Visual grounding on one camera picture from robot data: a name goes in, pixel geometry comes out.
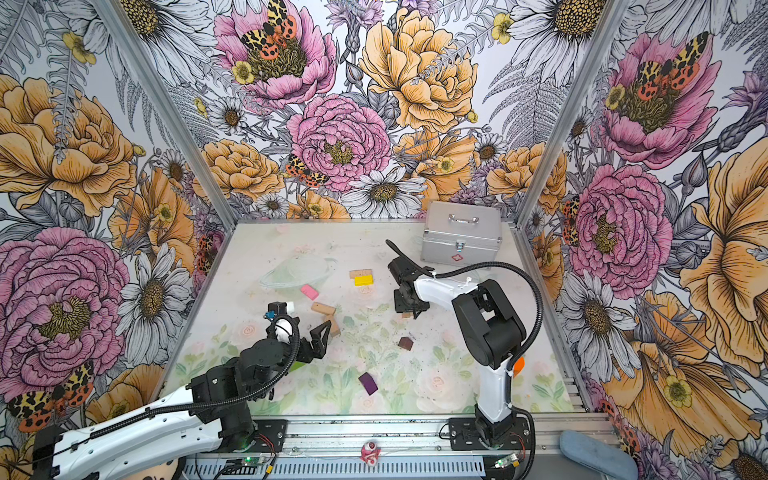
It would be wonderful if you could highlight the pink wood block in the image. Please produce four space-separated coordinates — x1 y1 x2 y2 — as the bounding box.
300 284 319 301

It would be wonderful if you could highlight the yellow wood block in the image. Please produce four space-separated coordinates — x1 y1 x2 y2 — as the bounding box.
354 274 374 286

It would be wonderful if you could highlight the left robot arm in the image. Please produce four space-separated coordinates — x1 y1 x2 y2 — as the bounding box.
31 316 332 479

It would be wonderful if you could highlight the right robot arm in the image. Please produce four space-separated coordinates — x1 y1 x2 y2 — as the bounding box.
394 276 527 446

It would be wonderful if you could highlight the natural wood block with hole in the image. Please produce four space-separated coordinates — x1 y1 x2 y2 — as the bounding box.
311 302 336 316

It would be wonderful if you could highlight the dark brown wood block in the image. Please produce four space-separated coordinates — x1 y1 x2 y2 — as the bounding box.
398 336 414 351

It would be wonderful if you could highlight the natural block behind yellow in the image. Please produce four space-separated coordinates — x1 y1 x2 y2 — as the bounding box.
349 269 373 279

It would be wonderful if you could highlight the purple wood block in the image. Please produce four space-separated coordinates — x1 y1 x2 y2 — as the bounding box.
358 372 378 396

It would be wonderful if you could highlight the silver metal first-aid case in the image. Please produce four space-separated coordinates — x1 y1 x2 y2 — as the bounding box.
421 201 502 267

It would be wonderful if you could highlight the small pink red toy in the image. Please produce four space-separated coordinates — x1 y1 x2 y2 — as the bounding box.
360 441 381 466

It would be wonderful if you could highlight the orange plastic bottle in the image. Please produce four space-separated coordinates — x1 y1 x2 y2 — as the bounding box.
513 357 525 376

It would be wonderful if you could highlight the grey blue cushion pad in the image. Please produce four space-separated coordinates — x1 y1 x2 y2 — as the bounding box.
559 430 639 480

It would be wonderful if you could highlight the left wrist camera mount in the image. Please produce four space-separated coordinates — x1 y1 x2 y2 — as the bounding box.
264 302 295 321

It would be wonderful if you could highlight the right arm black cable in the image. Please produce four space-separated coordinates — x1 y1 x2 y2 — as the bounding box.
385 239 545 373

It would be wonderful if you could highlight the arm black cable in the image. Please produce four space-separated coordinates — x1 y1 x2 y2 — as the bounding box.
65 311 301 451
385 239 545 373

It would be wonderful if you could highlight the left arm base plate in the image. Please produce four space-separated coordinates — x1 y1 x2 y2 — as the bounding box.
234 419 288 454

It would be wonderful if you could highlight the aluminium front rail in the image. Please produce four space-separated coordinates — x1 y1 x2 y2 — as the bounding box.
119 413 607 480

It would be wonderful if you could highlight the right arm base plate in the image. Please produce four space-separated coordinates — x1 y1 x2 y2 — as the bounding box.
448 415 535 452

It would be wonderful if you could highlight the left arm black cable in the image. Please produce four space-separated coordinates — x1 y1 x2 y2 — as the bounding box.
65 311 301 451

